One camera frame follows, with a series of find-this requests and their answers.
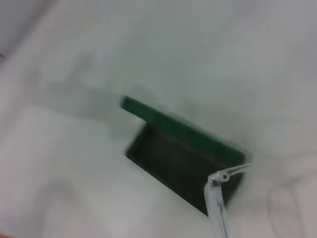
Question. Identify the green glasses case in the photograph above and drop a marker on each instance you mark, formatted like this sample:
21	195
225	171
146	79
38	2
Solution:
173	161

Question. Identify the clear white glasses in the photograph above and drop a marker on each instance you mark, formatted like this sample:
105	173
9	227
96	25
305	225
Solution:
215	196

